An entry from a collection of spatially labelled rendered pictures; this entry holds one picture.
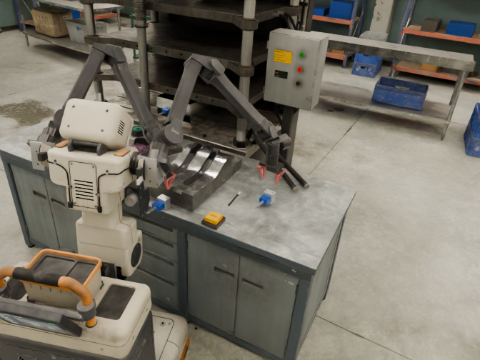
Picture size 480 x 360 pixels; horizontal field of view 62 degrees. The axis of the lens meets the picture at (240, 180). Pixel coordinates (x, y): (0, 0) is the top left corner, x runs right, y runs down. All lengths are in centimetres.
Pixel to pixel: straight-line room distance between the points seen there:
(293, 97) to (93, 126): 129
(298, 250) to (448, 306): 145
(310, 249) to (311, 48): 111
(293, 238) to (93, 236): 83
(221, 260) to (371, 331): 107
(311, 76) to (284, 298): 120
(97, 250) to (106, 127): 55
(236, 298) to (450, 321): 138
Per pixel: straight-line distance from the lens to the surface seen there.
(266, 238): 175
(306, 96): 236
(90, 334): 145
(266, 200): 192
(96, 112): 148
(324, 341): 247
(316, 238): 180
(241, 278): 196
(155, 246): 218
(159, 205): 187
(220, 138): 262
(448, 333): 279
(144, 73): 279
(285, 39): 234
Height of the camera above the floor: 190
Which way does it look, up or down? 31 degrees down
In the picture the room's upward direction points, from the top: 4 degrees clockwise
